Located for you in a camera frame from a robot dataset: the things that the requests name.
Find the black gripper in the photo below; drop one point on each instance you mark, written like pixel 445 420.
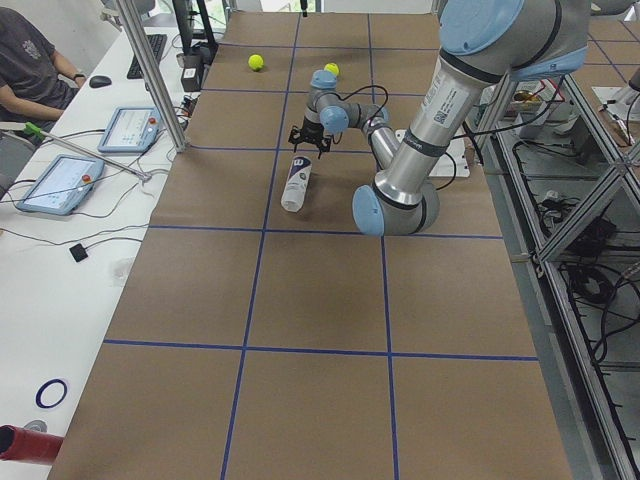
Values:
pixel 310 129

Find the white blue tennis ball can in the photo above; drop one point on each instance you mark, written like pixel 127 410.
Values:
pixel 296 184

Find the tennis ball with black logo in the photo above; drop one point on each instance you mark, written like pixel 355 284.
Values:
pixel 333 68

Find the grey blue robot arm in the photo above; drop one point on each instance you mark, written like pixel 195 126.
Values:
pixel 480 43

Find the yellow tennis ball near edge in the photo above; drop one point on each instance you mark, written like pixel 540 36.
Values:
pixel 256 62

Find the black box with label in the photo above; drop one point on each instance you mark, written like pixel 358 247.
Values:
pixel 192 73

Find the black computer monitor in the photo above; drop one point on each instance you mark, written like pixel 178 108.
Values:
pixel 185 16

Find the blue teach pendant far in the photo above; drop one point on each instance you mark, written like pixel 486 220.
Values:
pixel 131 130

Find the blue teach pendant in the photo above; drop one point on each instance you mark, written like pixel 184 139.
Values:
pixel 131 130
pixel 63 186

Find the black computer mouse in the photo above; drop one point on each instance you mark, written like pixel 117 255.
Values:
pixel 99 81

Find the blue teach pendant near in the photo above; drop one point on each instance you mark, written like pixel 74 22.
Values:
pixel 63 186

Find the small black square puck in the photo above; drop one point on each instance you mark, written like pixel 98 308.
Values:
pixel 78 252

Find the seated person in grey shirt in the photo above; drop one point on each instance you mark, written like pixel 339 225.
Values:
pixel 37 82

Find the grey tape roll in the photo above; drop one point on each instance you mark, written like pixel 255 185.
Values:
pixel 37 425

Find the red cylinder tube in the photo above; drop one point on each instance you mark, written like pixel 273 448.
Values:
pixel 29 446

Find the aluminium frame post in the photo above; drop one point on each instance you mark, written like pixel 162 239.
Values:
pixel 151 72

